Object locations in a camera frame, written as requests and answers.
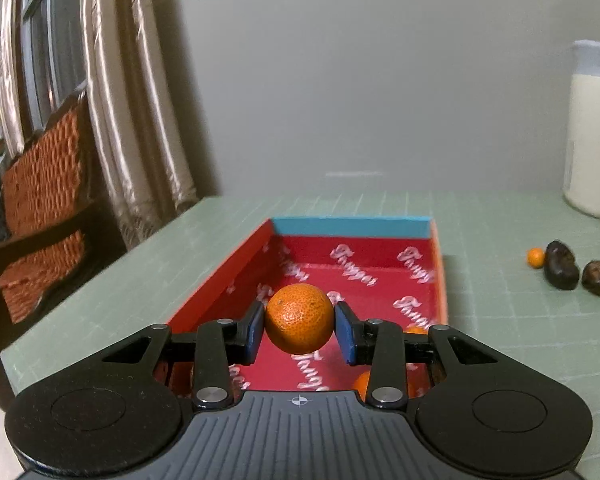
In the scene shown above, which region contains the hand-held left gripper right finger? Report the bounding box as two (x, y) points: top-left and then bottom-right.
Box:
(334, 301), (501, 409)

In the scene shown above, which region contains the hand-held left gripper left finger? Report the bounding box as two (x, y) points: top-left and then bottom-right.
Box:
(102, 301), (267, 409)

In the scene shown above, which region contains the large tangerine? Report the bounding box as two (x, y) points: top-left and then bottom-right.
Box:
(264, 283), (336, 355)

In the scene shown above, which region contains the colourful cardboard box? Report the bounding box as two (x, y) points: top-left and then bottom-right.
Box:
(165, 216), (451, 402)

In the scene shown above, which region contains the green grid table mat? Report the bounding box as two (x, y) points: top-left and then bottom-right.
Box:
(0, 191), (600, 480)

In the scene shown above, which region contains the dark oblong fruit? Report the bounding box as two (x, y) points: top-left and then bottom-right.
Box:
(544, 241), (581, 291)

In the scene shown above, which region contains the beige satin curtain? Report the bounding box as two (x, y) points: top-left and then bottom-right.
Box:
(79, 0), (202, 252)
(0, 0), (27, 161)

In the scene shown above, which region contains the wooden chair with orange cushion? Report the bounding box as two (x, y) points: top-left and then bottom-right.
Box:
(0, 91), (127, 361)

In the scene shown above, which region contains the brown round fruit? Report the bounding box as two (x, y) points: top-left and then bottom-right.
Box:
(581, 260), (600, 297)

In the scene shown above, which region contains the white jug with grey lid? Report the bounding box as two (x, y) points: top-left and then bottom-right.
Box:
(562, 39), (600, 220)

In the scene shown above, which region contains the window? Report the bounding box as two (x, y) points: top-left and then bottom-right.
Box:
(17, 0), (90, 113)

